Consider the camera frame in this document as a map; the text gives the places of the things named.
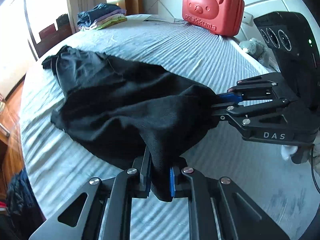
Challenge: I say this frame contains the black pants grey waistband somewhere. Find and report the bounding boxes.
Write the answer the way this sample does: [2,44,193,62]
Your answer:
[42,46,218,202]

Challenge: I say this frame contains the dark clothes pile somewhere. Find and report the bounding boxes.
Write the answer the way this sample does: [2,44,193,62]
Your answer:
[1,169,45,239]

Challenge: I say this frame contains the folded pastel clothes stack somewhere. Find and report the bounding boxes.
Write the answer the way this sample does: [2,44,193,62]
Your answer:
[78,9,127,31]

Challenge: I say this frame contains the white gloved hand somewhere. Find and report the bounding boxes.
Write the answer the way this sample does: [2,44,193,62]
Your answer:
[281,145,298,160]

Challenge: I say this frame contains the grey plush toy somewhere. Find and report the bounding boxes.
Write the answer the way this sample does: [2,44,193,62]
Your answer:
[239,38,270,67]

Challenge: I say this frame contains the red bear suitcase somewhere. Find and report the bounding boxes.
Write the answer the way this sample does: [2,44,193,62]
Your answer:
[182,0,245,37]

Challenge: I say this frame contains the open paper booklet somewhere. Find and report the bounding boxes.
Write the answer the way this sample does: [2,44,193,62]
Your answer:
[127,14,185,24]

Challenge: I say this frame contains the dark wooden cabinet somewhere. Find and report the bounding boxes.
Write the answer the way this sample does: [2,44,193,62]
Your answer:
[35,14,73,58]

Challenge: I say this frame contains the dark blue folded jeans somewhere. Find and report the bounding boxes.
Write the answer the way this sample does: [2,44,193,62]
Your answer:
[77,3,120,27]

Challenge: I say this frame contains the black cable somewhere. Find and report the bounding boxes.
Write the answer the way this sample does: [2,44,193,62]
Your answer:
[310,144,320,193]

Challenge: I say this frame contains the black camera box green light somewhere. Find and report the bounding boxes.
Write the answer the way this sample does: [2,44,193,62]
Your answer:
[253,11,319,114]

